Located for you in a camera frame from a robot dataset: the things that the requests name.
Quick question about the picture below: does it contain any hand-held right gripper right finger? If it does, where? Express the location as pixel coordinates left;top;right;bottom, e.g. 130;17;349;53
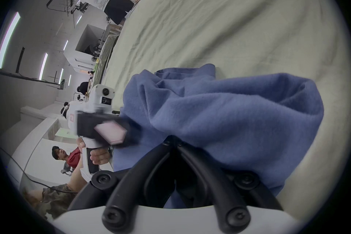
176;143;283;233

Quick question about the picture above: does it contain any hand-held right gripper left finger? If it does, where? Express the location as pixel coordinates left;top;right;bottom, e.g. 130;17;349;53
68;142;176;233

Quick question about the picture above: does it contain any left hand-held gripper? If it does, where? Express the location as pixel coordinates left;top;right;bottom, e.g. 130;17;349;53
67;84;144;182

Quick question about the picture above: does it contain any blue garment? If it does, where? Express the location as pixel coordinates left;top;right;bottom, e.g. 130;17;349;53
113;63;325;209

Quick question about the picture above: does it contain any person's left forearm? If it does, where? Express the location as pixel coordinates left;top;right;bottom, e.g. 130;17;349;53
68;164;89;194

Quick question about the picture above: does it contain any person's left hand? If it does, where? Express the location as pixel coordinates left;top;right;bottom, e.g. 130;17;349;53
77;137;112;165

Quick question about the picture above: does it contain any person's body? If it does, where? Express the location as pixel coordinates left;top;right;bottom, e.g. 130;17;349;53
23;183;80;220

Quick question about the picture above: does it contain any bed with beige sheet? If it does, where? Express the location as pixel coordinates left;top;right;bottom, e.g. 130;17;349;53
101;0;348;223

